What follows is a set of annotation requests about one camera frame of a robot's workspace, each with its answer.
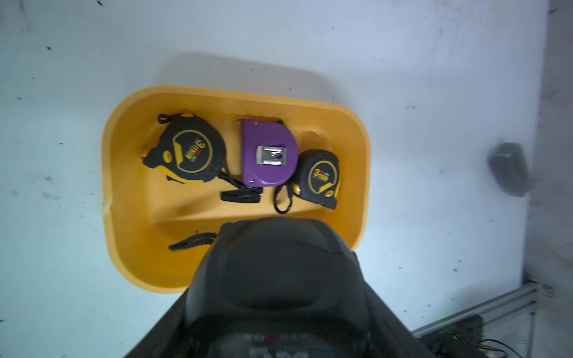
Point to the aluminium mounting rail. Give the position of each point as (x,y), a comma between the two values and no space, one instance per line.
(493,312)

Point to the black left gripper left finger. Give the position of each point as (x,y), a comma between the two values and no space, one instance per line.
(172,334)

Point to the small black yellow tape measure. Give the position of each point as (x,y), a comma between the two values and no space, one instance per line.
(316,179)

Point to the yellow plastic storage box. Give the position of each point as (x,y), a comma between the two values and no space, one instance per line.
(144,213)

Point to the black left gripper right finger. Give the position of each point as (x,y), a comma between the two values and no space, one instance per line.
(385,335)

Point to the large black yellow tape measure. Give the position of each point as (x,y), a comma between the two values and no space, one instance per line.
(190,150)

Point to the black 5M tape measure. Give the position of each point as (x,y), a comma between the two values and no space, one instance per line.
(274,287)

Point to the black stapler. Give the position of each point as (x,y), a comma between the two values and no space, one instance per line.
(509,168)

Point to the purple tape measure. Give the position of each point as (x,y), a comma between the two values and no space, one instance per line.
(269,153)

